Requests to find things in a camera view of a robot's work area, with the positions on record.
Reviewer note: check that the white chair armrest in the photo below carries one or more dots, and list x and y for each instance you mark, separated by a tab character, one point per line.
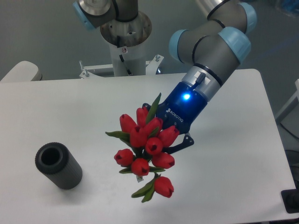
24	71

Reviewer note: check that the white furniture frame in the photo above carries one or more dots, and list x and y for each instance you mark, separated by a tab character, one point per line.
291	103

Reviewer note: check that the dark grey ribbed vase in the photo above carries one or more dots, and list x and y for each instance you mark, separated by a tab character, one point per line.
55	161

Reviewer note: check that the black device at table edge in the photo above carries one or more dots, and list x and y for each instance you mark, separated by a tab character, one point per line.
291	200

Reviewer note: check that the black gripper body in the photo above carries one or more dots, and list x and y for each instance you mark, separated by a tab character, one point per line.
181	108

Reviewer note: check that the red tulip bouquet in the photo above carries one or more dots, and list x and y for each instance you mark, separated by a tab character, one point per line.
146	140

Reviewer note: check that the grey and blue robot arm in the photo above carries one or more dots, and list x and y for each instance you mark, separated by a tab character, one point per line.
214	50

